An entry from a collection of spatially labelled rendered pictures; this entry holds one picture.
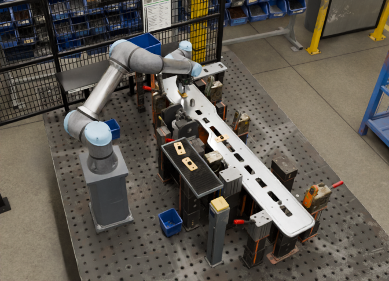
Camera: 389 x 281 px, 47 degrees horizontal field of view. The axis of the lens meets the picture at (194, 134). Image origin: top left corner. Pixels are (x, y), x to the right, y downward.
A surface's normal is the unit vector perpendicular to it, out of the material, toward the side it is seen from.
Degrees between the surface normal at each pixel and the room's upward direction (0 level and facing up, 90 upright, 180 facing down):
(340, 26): 91
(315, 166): 0
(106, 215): 90
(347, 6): 90
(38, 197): 0
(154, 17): 90
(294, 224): 0
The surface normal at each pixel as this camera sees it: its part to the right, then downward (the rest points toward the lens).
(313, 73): 0.03, -0.73
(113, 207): 0.37, 0.63
